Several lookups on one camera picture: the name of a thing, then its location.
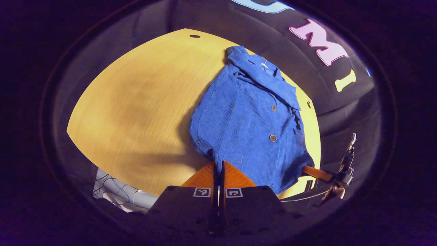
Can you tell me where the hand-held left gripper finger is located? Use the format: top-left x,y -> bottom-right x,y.
218,161 -> 297,236
146,161 -> 219,238

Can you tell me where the blue button shirt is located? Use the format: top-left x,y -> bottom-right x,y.
189,45 -> 315,194

